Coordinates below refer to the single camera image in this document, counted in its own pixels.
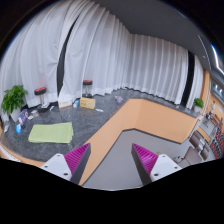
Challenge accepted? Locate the white curtain middle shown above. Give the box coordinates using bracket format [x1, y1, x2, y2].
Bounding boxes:
[59, 0, 188, 104]

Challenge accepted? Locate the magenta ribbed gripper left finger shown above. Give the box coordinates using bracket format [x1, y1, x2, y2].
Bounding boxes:
[64, 143, 91, 184]

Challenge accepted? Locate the potted green plant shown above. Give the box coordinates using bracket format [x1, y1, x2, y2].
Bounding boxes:
[193, 98, 204, 112]
[1, 85, 28, 121]

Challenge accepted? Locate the red black stool left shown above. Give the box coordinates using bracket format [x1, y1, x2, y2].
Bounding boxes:
[34, 87, 50, 113]

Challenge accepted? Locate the small purple packet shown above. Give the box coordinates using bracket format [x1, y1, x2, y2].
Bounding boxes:
[115, 96, 123, 103]

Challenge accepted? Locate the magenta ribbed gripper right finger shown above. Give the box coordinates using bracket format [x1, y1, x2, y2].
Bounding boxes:
[131, 143, 158, 185]

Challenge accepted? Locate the red black stool right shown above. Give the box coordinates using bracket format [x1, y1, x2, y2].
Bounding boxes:
[82, 80, 93, 98]

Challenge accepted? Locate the small blue box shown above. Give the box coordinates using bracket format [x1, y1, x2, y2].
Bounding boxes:
[16, 124, 22, 134]

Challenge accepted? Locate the purple book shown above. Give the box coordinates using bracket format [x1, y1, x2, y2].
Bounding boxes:
[18, 109, 28, 125]

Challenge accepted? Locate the potted green plant left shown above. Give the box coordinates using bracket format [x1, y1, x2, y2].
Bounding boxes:
[1, 85, 28, 121]

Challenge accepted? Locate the potted green plant right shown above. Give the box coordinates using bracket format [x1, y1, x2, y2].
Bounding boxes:
[193, 98, 204, 112]

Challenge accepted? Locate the white curtain left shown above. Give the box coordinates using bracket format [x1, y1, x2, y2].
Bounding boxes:
[0, 0, 83, 107]

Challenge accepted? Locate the green folded towel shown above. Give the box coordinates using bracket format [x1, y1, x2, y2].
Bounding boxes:
[28, 122, 73, 143]

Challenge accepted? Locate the white curtain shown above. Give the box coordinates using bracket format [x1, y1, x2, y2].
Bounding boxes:
[59, 0, 188, 104]
[0, 0, 83, 107]

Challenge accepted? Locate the red black stool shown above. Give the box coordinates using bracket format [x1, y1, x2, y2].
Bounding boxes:
[34, 87, 50, 113]
[82, 80, 93, 98]

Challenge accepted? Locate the yellow cardboard box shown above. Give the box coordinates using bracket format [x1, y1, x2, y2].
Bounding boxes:
[80, 97, 95, 109]

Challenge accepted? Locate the brown chair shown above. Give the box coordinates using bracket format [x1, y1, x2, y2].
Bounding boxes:
[178, 147, 202, 168]

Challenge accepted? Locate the white flat box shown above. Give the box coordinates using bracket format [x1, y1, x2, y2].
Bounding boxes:
[58, 99, 72, 109]

